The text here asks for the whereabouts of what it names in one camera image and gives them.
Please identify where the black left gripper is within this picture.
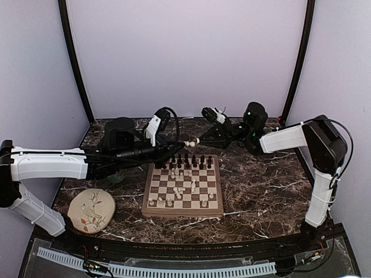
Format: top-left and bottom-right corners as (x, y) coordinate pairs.
(114, 134), (184, 168)

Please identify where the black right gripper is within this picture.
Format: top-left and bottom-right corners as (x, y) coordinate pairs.
(199, 118), (253, 149)

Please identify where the wooden chess board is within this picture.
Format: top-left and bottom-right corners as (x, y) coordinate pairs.
(141, 154), (224, 218)

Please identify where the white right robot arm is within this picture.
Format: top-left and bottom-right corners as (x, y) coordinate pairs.
(198, 102), (354, 228)

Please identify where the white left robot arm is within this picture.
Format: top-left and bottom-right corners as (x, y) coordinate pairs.
(1, 116), (185, 253)

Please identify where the black chess rook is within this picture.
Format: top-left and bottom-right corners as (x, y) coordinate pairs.
(207, 156), (212, 169)

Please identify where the floral ceramic mug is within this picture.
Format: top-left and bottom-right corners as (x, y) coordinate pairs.
(107, 172), (123, 184)

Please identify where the bird painted ceramic plate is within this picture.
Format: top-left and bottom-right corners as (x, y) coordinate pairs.
(67, 189), (116, 235)

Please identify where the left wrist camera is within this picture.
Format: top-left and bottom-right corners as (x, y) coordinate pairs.
(144, 108), (170, 147)

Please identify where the black front rail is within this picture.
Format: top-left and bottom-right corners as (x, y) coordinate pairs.
(95, 239), (290, 258)

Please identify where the grey slotted cable duct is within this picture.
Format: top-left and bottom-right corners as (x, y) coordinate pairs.
(37, 247), (277, 277)

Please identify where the right black frame post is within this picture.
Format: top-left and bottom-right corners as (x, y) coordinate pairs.
(281, 0), (315, 124)

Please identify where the black frame post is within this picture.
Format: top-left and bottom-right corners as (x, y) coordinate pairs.
(57, 0), (95, 125)
(281, 0), (315, 124)

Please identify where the left black frame post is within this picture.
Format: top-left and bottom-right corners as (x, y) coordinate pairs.
(57, 0), (95, 125)

